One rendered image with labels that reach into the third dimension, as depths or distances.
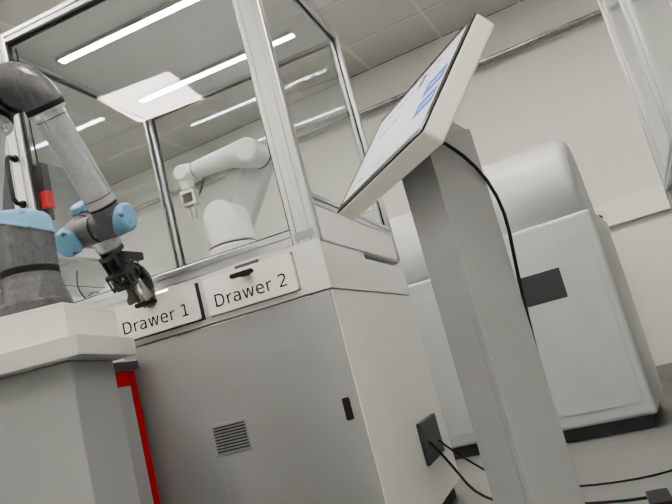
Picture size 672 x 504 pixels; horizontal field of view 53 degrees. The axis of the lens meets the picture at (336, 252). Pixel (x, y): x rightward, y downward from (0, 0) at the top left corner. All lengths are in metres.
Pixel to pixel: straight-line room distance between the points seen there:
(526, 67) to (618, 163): 0.95
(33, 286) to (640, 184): 4.11
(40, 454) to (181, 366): 0.75
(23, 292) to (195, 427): 0.79
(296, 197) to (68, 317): 0.78
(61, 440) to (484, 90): 4.30
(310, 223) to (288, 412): 0.53
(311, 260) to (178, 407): 0.60
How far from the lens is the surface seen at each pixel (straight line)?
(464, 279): 1.45
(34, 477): 1.44
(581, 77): 5.11
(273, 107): 2.02
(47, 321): 1.43
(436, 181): 1.48
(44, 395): 1.42
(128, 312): 2.14
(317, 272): 1.88
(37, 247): 1.52
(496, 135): 5.09
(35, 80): 1.77
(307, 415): 1.91
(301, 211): 1.92
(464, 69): 1.39
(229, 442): 2.02
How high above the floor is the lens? 0.57
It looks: 10 degrees up
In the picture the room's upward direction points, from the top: 15 degrees counter-clockwise
